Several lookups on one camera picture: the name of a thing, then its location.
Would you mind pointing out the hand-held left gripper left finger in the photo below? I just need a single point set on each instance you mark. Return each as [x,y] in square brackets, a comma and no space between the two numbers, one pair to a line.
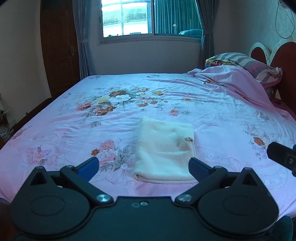
[89,165]

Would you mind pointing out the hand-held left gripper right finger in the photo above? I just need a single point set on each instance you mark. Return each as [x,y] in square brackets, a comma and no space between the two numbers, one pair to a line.
[197,168]

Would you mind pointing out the red heart-shaped headboard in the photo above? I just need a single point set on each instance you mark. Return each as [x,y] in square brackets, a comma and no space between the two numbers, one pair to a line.
[285,58]

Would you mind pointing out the grey striped pillow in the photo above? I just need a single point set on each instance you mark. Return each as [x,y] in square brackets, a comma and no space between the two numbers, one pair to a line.
[242,59]

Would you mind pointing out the bed with floral pink sheet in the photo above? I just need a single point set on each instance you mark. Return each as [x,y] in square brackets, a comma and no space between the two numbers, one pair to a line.
[185,92]

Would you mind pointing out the teal cloth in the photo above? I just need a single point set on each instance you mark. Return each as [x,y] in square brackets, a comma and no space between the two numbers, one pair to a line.
[190,32]

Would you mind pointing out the floral pillow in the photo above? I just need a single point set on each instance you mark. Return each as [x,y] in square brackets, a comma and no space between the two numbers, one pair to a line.
[215,62]

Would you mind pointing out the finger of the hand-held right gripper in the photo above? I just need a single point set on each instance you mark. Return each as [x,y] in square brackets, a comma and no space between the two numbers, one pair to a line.
[279,154]

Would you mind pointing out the cream knit sweater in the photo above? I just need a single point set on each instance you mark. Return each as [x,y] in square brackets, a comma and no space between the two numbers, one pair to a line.
[161,148]

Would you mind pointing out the pink blanket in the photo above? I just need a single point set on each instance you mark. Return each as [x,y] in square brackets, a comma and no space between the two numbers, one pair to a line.
[235,81]

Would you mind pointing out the wooden side cabinet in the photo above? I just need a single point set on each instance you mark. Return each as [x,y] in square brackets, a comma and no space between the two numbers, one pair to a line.
[4,129]

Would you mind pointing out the brown wooden door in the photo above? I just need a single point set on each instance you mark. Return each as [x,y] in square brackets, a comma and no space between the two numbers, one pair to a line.
[60,58]

